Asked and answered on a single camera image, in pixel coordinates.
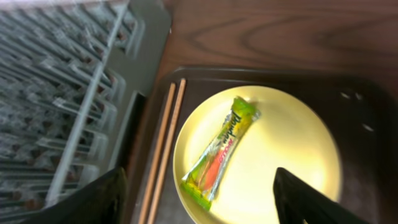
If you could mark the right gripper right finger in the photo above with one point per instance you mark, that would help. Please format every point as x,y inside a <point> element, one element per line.
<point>297,203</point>

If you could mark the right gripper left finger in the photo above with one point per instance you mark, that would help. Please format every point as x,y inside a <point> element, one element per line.
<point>100,202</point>

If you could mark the yellow round plate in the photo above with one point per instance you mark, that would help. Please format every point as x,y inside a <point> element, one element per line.
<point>288,134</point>

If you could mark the green orange snack wrapper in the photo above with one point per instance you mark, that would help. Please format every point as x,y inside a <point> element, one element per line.
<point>202,181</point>

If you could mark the dark brown serving tray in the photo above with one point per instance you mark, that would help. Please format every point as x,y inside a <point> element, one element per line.
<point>361,114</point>

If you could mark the grey plastic dish rack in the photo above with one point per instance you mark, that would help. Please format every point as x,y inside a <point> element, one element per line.
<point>73,77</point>

